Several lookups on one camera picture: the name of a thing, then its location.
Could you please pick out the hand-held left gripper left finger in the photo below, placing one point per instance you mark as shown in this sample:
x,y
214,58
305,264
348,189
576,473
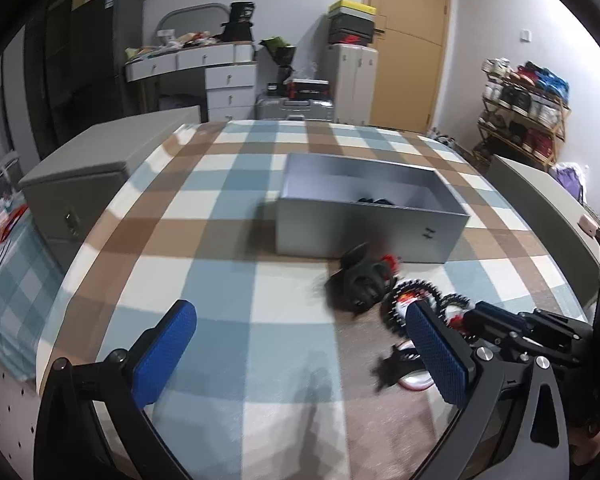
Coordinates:
x,y
162,360

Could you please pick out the black spiky hair ornament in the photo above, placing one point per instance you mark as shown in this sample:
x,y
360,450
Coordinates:
x,y
390,367

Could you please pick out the white red jewelry card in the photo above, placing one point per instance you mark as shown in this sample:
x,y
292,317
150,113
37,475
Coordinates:
x,y
417,384

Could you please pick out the wooden shoe rack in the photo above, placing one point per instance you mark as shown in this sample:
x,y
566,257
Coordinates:
x,y
560,132

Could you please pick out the pile of papers and packets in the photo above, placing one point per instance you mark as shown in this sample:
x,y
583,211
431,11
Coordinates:
x,y
170,45

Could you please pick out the white pegboard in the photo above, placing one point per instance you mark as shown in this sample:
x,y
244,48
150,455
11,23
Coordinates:
x,y
5,410

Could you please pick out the rows of shoes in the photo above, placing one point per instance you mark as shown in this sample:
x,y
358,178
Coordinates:
x,y
525,105

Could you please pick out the grey cabinet with latch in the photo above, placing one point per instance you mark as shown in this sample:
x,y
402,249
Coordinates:
x,y
105,145

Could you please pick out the folded plaid cloth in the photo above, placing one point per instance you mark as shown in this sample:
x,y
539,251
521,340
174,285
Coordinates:
x,y
15,290

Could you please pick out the black red flat box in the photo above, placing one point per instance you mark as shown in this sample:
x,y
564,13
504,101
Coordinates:
x,y
310,90

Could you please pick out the yellow white shoe box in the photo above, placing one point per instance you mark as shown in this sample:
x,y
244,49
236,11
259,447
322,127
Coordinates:
x,y
352,8

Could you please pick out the white locker cabinet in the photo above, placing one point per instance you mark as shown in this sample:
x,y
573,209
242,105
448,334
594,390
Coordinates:
x,y
352,80

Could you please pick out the green black bouquet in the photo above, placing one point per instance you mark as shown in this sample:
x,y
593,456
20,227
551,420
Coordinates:
x,y
277,47

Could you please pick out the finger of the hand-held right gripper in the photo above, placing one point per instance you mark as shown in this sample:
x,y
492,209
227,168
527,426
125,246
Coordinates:
x,y
560,337
495,325

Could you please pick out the black hair claw clip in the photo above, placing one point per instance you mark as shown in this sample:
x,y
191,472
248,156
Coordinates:
x,y
360,280

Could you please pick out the black wardrobe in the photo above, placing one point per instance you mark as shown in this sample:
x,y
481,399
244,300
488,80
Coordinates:
x,y
80,60

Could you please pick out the red tassel charm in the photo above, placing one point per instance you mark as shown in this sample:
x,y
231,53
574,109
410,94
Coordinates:
x,y
391,261

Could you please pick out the black red shoe box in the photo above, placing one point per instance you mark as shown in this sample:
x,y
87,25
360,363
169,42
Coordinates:
x,y
347,37

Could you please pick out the black stand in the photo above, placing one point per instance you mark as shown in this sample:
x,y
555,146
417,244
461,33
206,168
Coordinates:
x,y
285,74

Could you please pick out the white plastic container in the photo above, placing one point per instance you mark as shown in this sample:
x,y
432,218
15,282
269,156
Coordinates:
x,y
0,175

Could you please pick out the small black box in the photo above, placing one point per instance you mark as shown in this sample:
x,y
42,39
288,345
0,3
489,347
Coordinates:
x,y
273,88

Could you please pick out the grey arched frame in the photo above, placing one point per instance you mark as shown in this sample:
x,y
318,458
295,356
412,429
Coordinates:
x,y
190,10

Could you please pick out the colourful papers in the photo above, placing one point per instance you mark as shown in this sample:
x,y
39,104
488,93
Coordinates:
x,y
2,220

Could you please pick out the pink small object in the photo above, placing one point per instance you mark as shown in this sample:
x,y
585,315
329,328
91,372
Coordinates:
x,y
588,225

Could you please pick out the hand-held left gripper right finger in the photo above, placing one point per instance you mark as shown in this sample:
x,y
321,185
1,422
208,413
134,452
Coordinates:
x,y
437,355

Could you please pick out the shoes on floor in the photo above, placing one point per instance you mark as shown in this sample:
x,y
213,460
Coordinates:
x,y
442,137

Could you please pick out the white desk with drawers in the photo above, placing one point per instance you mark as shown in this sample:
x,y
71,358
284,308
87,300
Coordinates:
x,y
225,80

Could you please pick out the grey curved board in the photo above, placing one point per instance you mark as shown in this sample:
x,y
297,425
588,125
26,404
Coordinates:
x,y
540,195

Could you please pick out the wooden door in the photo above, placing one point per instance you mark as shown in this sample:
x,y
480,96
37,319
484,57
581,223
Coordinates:
x,y
410,60

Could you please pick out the grey storage box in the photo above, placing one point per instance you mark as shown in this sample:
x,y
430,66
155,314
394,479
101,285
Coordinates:
x,y
355,235

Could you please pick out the plaid tablecloth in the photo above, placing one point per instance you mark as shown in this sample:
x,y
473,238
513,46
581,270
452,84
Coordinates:
x,y
230,285

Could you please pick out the silver suitcase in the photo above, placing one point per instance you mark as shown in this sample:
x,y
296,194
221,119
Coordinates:
x,y
295,107

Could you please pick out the purple bag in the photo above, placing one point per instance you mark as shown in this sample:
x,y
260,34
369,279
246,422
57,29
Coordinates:
x,y
570,180

